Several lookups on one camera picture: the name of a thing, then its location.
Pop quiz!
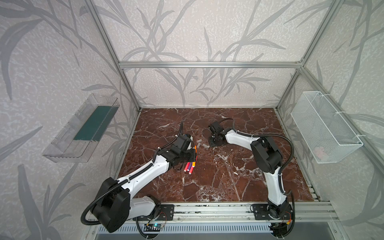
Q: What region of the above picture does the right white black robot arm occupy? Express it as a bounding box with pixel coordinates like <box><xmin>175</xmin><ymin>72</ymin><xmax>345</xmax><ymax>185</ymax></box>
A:
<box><xmin>209</xmin><ymin>121</ymin><xmax>295</xmax><ymax>219</ymax></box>

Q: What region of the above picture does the pink object in basket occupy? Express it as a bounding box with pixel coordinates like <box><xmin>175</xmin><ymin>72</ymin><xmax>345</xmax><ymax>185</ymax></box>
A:
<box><xmin>314</xmin><ymin>147</ymin><xmax>328</xmax><ymax>161</ymax></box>

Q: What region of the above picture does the aluminium frame crossbar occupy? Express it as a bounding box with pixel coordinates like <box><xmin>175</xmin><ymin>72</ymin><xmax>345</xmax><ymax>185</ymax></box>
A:
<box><xmin>119</xmin><ymin>62</ymin><xmax>301</xmax><ymax>69</ymax></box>

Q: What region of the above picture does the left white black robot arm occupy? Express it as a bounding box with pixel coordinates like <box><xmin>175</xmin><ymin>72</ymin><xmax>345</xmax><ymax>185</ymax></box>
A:
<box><xmin>81</xmin><ymin>134</ymin><xmax>197</xmax><ymax>233</ymax></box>

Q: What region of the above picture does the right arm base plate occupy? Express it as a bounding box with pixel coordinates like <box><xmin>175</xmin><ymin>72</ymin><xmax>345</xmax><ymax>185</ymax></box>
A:
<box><xmin>250</xmin><ymin>204</ymin><xmax>293</xmax><ymax>221</ymax></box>

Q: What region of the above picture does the red pink marker pen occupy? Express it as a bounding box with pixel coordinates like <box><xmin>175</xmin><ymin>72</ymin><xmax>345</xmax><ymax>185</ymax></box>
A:
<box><xmin>189</xmin><ymin>163</ymin><xmax>194</xmax><ymax>175</ymax></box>

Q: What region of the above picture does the green circuit board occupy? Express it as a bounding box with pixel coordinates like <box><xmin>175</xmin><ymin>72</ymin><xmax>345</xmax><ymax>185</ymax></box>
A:
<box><xmin>144</xmin><ymin>223</ymin><xmax>166</xmax><ymax>232</ymax></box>

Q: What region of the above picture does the white wire mesh basket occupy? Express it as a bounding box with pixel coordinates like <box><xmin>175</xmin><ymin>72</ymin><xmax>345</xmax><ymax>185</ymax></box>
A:
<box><xmin>291</xmin><ymin>91</ymin><xmax>364</xmax><ymax>164</ymax></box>

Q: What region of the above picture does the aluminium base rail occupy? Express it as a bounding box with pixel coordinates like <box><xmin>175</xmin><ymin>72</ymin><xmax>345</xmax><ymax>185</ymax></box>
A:
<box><xmin>167</xmin><ymin>202</ymin><xmax>340</xmax><ymax>223</ymax></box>

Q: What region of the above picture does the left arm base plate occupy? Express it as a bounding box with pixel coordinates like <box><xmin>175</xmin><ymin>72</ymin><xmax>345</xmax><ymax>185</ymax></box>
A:
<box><xmin>142</xmin><ymin>204</ymin><xmax>175</xmax><ymax>221</ymax></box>

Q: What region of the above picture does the clear plastic wall tray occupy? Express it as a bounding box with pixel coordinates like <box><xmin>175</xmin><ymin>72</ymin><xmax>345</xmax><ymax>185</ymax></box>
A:
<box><xmin>43</xmin><ymin>94</ymin><xmax>120</xmax><ymax>163</ymax></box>

